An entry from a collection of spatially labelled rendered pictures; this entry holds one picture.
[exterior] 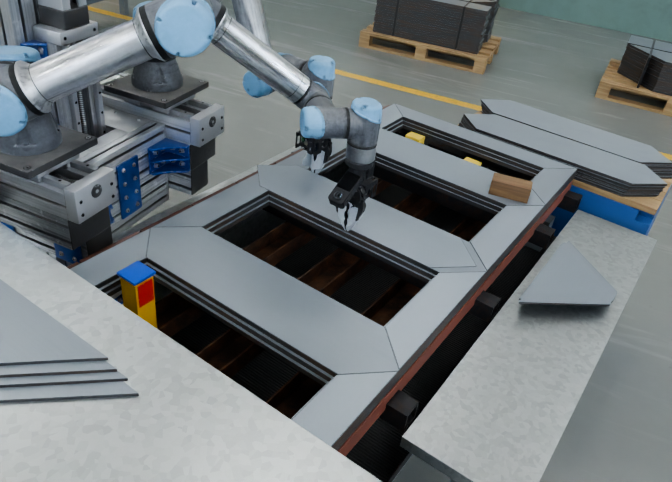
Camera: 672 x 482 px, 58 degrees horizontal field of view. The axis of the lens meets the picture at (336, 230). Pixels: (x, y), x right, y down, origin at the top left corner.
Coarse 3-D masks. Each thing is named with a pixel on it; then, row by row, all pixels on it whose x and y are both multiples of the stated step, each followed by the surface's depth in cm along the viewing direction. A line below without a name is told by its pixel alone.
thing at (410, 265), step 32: (384, 128) 224; (416, 128) 231; (384, 160) 204; (512, 160) 214; (448, 192) 193; (224, 224) 165; (320, 224) 170; (384, 256) 161; (192, 288) 140; (224, 320) 135; (448, 320) 143; (288, 352) 127; (416, 352) 130; (320, 384) 124
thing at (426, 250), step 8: (432, 232) 168; (440, 232) 168; (424, 240) 164; (432, 240) 165; (440, 240) 165; (448, 240) 165; (456, 240) 166; (408, 248) 160; (416, 248) 161; (424, 248) 161; (432, 248) 161; (440, 248) 162; (408, 256) 157; (416, 256) 158; (424, 256) 158; (432, 256) 158; (424, 264) 155
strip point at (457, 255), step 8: (448, 248) 162; (456, 248) 163; (464, 248) 163; (440, 256) 159; (448, 256) 159; (456, 256) 160; (464, 256) 160; (432, 264) 156; (440, 264) 156; (448, 264) 156; (456, 264) 157; (464, 264) 157; (472, 264) 157
